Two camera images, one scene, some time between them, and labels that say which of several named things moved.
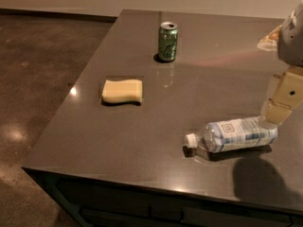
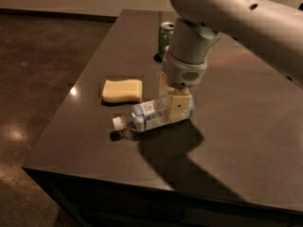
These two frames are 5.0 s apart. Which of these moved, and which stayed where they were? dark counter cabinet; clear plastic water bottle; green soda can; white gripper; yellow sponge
Moved: white gripper; clear plastic water bottle
Stayed: dark counter cabinet; green soda can; yellow sponge
